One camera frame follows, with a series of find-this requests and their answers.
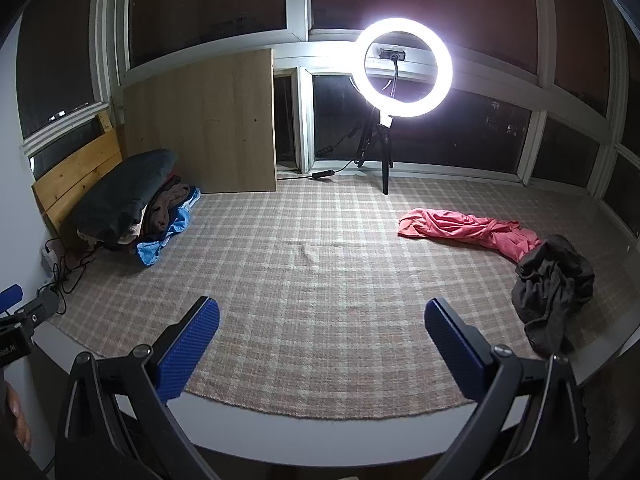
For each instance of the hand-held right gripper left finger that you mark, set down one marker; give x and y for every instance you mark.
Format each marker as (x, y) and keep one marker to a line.
(192, 345)

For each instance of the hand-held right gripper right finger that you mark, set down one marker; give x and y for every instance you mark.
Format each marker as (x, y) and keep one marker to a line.
(452, 345)

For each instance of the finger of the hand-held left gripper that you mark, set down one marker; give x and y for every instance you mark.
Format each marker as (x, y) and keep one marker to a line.
(37, 307)
(11, 296)

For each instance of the dark grey shirt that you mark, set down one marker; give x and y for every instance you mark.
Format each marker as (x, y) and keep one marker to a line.
(550, 290)

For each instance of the person's left hand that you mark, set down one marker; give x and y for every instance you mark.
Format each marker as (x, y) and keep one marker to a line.
(12, 410)

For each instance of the white power strip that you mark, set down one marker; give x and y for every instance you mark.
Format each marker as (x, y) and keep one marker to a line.
(48, 262)

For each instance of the white garment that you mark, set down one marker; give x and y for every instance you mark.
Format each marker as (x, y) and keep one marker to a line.
(131, 232)

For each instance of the red garment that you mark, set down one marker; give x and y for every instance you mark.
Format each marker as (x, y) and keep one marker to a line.
(450, 225)

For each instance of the dark green cloth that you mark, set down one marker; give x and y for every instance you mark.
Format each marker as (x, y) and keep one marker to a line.
(115, 195)

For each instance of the pine plank headboard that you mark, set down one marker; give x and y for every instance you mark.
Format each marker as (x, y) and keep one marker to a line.
(75, 170)

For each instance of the brown garment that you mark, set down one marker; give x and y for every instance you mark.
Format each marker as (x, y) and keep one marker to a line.
(165, 205)

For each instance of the light wooden board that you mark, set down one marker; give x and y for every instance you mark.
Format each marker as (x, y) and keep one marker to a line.
(200, 120)

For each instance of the phone holder clamp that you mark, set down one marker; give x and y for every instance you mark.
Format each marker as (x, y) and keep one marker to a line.
(392, 53)

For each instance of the white window frame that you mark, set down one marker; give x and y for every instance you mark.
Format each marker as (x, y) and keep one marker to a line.
(297, 10)

